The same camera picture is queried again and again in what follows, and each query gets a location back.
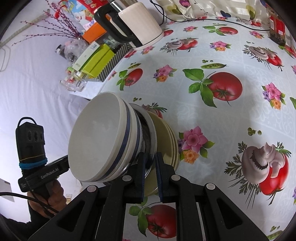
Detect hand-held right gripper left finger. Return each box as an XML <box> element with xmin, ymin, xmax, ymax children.
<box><xmin>27</xmin><ymin>152</ymin><xmax>149</xmax><ymax>241</ymax></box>

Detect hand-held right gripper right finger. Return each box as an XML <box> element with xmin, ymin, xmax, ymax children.
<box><xmin>155</xmin><ymin>152</ymin><xmax>269</xmax><ymax>241</ymax></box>

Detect stainless steel bowl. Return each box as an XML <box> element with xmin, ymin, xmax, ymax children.
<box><xmin>120</xmin><ymin>104</ymin><xmax>158</xmax><ymax>183</ymax></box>

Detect white bowl blue stripe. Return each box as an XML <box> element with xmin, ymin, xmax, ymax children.
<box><xmin>102</xmin><ymin>102</ymin><xmax>142</xmax><ymax>181</ymax></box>
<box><xmin>68</xmin><ymin>92</ymin><xmax>131</xmax><ymax>182</ymax></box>

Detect person's left forearm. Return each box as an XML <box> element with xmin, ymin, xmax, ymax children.
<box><xmin>1</xmin><ymin>206</ymin><xmax>55</xmax><ymax>241</ymax></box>

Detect person's left hand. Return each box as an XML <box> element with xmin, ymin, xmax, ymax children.
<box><xmin>27</xmin><ymin>179</ymin><xmax>65</xmax><ymax>218</ymax></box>

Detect clear glass cup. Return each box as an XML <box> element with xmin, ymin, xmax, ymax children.
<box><xmin>60</xmin><ymin>76</ymin><xmax>87</xmax><ymax>92</ymax></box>

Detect white paper pad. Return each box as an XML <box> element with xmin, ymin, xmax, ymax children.
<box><xmin>69</xmin><ymin>80</ymin><xmax>103</xmax><ymax>100</ymax></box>

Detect dark small bottle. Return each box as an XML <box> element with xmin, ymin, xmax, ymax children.
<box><xmin>55</xmin><ymin>45</ymin><xmax>67</xmax><ymax>58</ymax></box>

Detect white and green box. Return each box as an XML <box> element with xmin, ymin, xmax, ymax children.
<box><xmin>72</xmin><ymin>42</ymin><xmax>101</xmax><ymax>71</ymax></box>

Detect clear plastic bag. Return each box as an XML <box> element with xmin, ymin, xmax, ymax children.
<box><xmin>62</xmin><ymin>38</ymin><xmax>86</xmax><ymax>63</ymax></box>

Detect green cardboard box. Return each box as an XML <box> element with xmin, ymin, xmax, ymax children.
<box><xmin>82</xmin><ymin>44</ymin><xmax>116</xmax><ymax>78</ymax></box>

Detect purple flower branches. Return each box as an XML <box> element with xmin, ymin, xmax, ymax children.
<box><xmin>13</xmin><ymin>2</ymin><xmax>84</xmax><ymax>47</ymax></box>

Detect black white striped tray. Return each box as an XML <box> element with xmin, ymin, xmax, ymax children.
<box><xmin>92</xmin><ymin>43</ymin><xmax>132</xmax><ymax>82</ymax></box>

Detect orange box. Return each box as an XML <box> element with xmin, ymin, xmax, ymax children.
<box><xmin>82</xmin><ymin>22</ymin><xmax>108</xmax><ymax>43</ymax></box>

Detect white kettle base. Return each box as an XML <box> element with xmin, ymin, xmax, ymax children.
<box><xmin>132</xmin><ymin>29</ymin><xmax>165</xmax><ymax>51</ymax></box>

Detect cartoon print bag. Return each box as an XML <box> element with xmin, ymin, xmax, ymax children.
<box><xmin>67</xmin><ymin>0</ymin><xmax>97</xmax><ymax>30</ymax></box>

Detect red package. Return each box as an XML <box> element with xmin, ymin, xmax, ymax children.
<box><xmin>76</xmin><ymin>0</ymin><xmax>109</xmax><ymax>10</ymax></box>

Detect cream electric kettle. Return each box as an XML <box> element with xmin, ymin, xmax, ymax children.
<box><xmin>94</xmin><ymin>0</ymin><xmax>163</xmax><ymax>47</ymax></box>

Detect chili sauce glass jar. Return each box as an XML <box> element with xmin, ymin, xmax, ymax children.
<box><xmin>268</xmin><ymin>9</ymin><xmax>288</xmax><ymax>45</ymax></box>

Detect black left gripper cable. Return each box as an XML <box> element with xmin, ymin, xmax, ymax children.
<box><xmin>0</xmin><ymin>192</ymin><xmax>59</xmax><ymax>217</ymax></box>

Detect white wire loop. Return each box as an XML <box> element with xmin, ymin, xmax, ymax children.
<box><xmin>0</xmin><ymin>47</ymin><xmax>11</xmax><ymax>72</ymax></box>

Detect white wall pipe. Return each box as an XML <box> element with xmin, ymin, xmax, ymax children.
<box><xmin>0</xmin><ymin>13</ymin><xmax>48</xmax><ymax>47</ymax></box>

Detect black power cable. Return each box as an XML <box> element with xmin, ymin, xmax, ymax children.
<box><xmin>150</xmin><ymin>0</ymin><xmax>271</xmax><ymax>32</ymax></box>

